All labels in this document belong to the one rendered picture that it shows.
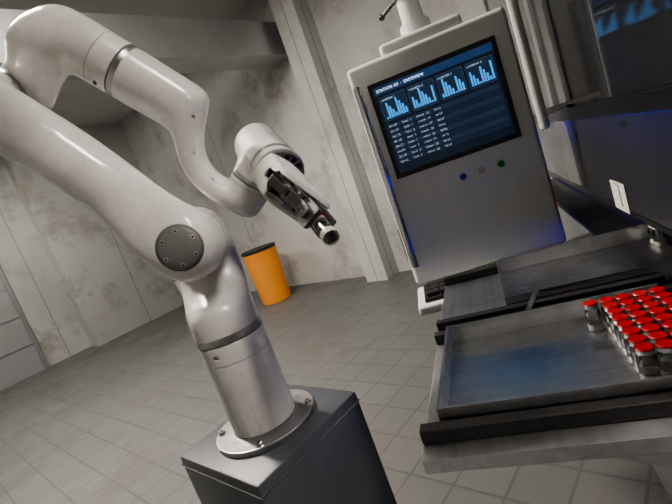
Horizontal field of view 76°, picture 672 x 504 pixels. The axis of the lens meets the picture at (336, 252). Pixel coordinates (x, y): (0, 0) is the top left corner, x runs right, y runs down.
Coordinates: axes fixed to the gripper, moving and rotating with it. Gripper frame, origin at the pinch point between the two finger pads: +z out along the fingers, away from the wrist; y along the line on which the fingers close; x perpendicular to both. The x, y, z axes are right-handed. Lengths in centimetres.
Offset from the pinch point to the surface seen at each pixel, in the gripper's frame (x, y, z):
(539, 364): 4.1, -36.2, 17.1
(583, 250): 29, -70, -10
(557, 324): 10.7, -45.1, 10.4
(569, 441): 0.7, -25.7, 30.1
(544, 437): -1.1, -25.7, 28.1
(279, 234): -122, -274, -465
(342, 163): 8, -214, -356
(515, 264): 17, -65, -17
